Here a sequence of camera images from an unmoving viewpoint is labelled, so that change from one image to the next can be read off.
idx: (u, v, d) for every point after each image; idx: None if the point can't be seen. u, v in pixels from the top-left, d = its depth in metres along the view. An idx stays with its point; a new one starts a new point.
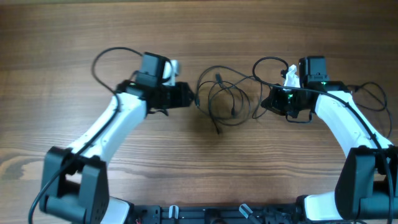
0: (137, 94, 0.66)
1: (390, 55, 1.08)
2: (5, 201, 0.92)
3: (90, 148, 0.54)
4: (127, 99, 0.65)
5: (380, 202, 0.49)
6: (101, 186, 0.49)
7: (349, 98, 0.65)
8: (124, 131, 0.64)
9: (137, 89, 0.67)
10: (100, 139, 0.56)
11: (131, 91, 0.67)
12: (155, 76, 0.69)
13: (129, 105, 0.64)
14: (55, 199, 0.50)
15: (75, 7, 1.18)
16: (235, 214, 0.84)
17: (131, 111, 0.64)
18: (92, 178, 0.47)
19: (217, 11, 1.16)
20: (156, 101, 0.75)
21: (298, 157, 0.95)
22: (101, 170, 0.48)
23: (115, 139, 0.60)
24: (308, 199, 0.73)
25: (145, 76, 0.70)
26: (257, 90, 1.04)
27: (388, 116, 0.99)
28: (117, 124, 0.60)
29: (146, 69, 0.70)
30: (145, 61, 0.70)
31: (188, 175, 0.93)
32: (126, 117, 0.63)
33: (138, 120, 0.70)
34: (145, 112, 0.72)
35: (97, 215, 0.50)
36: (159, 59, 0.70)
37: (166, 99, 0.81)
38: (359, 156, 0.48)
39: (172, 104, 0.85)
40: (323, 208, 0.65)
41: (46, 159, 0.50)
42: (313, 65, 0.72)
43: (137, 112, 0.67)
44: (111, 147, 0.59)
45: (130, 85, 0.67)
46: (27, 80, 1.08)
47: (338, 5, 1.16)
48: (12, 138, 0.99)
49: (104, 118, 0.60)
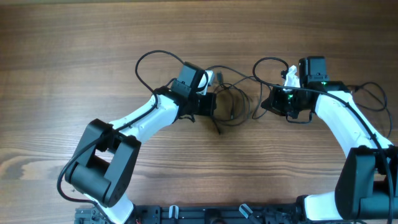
0: (172, 99, 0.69)
1: (390, 55, 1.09)
2: (5, 201, 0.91)
3: (129, 129, 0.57)
4: (165, 98, 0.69)
5: (381, 202, 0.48)
6: (130, 164, 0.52)
7: (349, 98, 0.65)
8: (156, 127, 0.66)
9: (173, 96, 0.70)
10: (137, 125, 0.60)
11: (168, 96, 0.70)
12: (190, 87, 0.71)
13: (165, 104, 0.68)
14: (83, 168, 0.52)
15: (76, 7, 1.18)
16: (235, 214, 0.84)
17: (166, 110, 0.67)
18: (127, 153, 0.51)
19: (217, 12, 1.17)
20: (188, 110, 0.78)
21: (298, 156, 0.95)
22: (136, 149, 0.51)
23: (148, 130, 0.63)
24: (308, 199, 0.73)
25: (181, 86, 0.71)
26: (257, 89, 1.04)
27: (388, 116, 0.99)
28: (152, 118, 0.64)
29: (182, 79, 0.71)
30: (183, 71, 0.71)
31: (188, 175, 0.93)
32: (162, 114, 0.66)
33: (167, 123, 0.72)
34: (175, 119, 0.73)
35: (117, 194, 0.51)
36: (197, 71, 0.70)
37: (195, 107, 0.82)
38: (359, 156, 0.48)
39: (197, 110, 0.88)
40: (323, 208, 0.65)
41: (88, 128, 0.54)
42: (313, 66, 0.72)
43: (170, 114, 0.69)
44: (143, 135, 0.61)
45: (168, 92, 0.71)
46: (27, 80, 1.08)
47: (337, 6, 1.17)
48: (12, 138, 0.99)
49: (143, 110, 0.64)
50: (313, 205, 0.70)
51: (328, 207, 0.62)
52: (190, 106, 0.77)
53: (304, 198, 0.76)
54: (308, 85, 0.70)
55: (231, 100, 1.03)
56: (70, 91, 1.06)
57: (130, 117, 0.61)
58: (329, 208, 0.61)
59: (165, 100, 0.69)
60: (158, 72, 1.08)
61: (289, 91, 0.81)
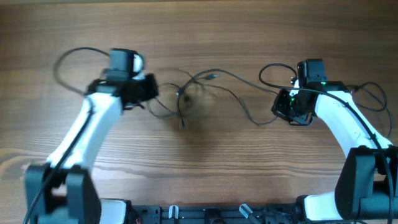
0: (109, 91, 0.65)
1: (390, 55, 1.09)
2: (5, 201, 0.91)
3: (70, 157, 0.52)
4: (102, 97, 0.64)
5: (380, 201, 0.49)
6: (88, 191, 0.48)
7: (349, 98, 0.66)
8: (101, 132, 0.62)
9: (109, 86, 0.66)
10: (78, 145, 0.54)
11: (104, 88, 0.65)
12: (124, 71, 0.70)
13: (102, 104, 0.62)
14: (46, 216, 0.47)
15: (76, 7, 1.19)
16: (236, 214, 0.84)
17: (105, 111, 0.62)
18: (77, 187, 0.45)
19: (217, 12, 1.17)
20: (131, 97, 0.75)
21: (298, 156, 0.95)
22: (84, 177, 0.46)
23: (94, 141, 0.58)
24: (308, 199, 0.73)
25: (115, 72, 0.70)
26: (257, 89, 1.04)
27: (388, 116, 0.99)
28: (92, 127, 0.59)
29: (115, 65, 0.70)
30: (112, 58, 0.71)
31: (188, 175, 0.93)
32: (101, 117, 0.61)
33: (115, 117, 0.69)
34: (120, 109, 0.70)
35: (91, 219, 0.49)
36: (127, 53, 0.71)
37: (139, 92, 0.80)
38: (359, 158, 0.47)
39: (143, 96, 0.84)
40: (323, 208, 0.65)
41: (27, 178, 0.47)
42: (311, 69, 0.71)
43: (111, 112, 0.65)
44: (91, 151, 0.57)
45: (101, 84, 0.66)
46: (27, 80, 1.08)
47: (337, 6, 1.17)
48: (12, 138, 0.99)
49: (79, 122, 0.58)
50: (313, 205, 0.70)
51: (328, 207, 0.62)
52: (132, 91, 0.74)
53: (304, 198, 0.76)
54: (307, 86, 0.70)
55: (231, 99, 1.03)
56: (70, 91, 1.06)
57: (68, 139, 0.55)
58: (329, 208, 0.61)
59: (102, 93, 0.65)
60: (158, 72, 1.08)
61: (291, 96, 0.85)
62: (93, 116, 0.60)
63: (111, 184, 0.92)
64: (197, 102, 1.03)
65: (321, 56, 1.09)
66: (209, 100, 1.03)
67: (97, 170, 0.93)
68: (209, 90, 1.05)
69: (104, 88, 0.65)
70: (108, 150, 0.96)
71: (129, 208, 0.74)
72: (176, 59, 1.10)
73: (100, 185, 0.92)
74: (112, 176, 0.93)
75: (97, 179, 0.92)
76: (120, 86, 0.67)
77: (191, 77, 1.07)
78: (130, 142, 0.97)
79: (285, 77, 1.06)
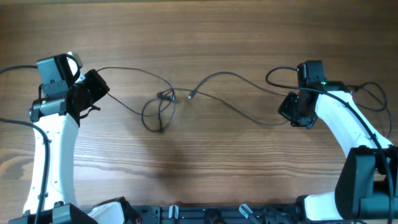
0: (56, 110, 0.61)
1: (390, 55, 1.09)
2: (5, 201, 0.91)
3: (46, 198, 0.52)
4: (52, 123, 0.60)
5: (379, 202, 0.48)
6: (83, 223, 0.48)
7: (349, 98, 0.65)
8: (69, 153, 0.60)
9: (52, 102, 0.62)
10: (50, 183, 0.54)
11: (48, 109, 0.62)
12: (63, 79, 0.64)
13: (55, 129, 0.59)
14: None
15: (76, 8, 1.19)
16: (236, 214, 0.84)
17: (61, 133, 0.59)
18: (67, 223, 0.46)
19: (217, 12, 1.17)
20: (82, 103, 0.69)
21: (298, 156, 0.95)
22: (72, 213, 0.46)
23: (64, 169, 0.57)
24: (308, 199, 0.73)
25: (52, 84, 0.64)
26: (257, 90, 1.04)
27: (388, 116, 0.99)
28: (55, 157, 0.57)
29: (48, 77, 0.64)
30: (42, 70, 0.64)
31: (188, 175, 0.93)
32: (60, 141, 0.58)
33: (77, 130, 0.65)
34: (77, 121, 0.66)
35: None
36: (55, 60, 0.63)
37: (89, 96, 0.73)
38: (360, 157, 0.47)
39: (94, 97, 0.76)
40: (323, 207, 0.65)
41: None
42: (311, 70, 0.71)
43: (70, 129, 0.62)
44: (66, 179, 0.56)
45: (42, 104, 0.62)
46: (27, 80, 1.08)
47: (337, 6, 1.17)
48: (12, 139, 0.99)
49: (41, 158, 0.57)
50: (313, 205, 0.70)
51: (328, 206, 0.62)
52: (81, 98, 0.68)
53: (304, 198, 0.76)
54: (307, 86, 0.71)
55: (231, 99, 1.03)
56: None
57: (37, 181, 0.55)
58: (329, 208, 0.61)
59: (50, 114, 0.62)
60: (158, 72, 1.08)
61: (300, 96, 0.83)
62: (50, 145, 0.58)
63: (111, 185, 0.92)
64: (196, 102, 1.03)
65: (321, 56, 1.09)
66: (209, 100, 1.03)
67: (97, 170, 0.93)
68: (209, 90, 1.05)
69: (49, 109, 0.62)
70: (108, 150, 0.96)
71: (124, 205, 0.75)
72: (176, 59, 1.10)
73: (100, 185, 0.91)
74: (112, 177, 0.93)
75: (96, 179, 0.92)
76: (64, 98, 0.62)
77: (191, 77, 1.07)
78: (130, 142, 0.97)
79: (285, 77, 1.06)
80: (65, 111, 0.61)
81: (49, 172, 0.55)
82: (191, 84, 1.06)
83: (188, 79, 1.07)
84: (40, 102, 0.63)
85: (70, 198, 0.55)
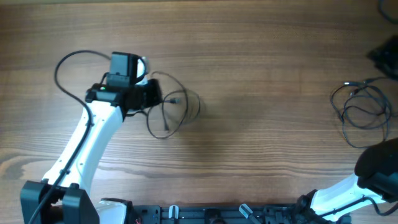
0: (109, 101, 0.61)
1: (390, 55, 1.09)
2: (5, 201, 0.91)
3: (66, 175, 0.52)
4: (101, 108, 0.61)
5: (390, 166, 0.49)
6: (85, 212, 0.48)
7: None
8: (103, 141, 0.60)
9: (109, 92, 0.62)
10: (75, 163, 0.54)
11: (102, 96, 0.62)
12: (128, 76, 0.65)
13: (101, 115, 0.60)
14: None
15: (76, 8, 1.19)
16: (236, 214, 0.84)
17: (104, 122, 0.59)
18: (74, 207, 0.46)
19: (217, 11, 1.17)
20: (137, 103, 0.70)
21: (298, 156, 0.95)
22: (82, 200, 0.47)
23: (93, 155, 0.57)
24: (318, 194, 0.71)
25: (117, 76, 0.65)
26: (257, 90, 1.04)
27: (385, 121, 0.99)
28: (91, 141, 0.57)
29: (116, 68, 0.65)
30: (114, 60, 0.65)
31: (189, 175, 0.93)
32: (101, 129, 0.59)
33: (119, 124, 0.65)
34: (124, 115, 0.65)
35: None
36: (129, 56, 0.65)
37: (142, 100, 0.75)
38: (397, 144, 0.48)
39: (149, 102, 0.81)
40: (331, 191, 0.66)
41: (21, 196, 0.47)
42: None
43: (113, 121, 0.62)
44: (91, 167, 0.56)
45: (100, 90, 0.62)
46: (27, 79, 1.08)
47: (338, 6, 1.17)
48: (12, 138, 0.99)
49: (78, 135, 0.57)
50: (321, 196, 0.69)
51: (342, 186, 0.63)
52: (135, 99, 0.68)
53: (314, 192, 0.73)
54: None
55: (231, 99, 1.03)
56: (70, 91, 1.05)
57: (67, 154, 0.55)
58: (344, 187, 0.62)
59: (103, 101, 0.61)
60: (158, 73, 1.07)
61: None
62: (91, 129, 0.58)
63: (111, 184, 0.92)
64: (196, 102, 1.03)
65: (322, 56, 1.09)
66: (210, 100, 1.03)
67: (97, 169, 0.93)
68: (210, 91, 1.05)
69: (103, 96, 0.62)
70: (109, 150, 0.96)
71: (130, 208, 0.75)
72: (176, 58, 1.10)
73: (100, 185, 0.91)
74: (112, 176, 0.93)
75: (97, 179, 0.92)
76: (121, 92, 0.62)
77: (191, 78, 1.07)
78: (130, 142, 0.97)
79: (285, 77, 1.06)
80: (116, 103, 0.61)
81: (79, 152, 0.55)
82: (191, 84, 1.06)
83: (188, 79, 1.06)
84: (99, 88, 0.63)
85: (86, 183, 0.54)
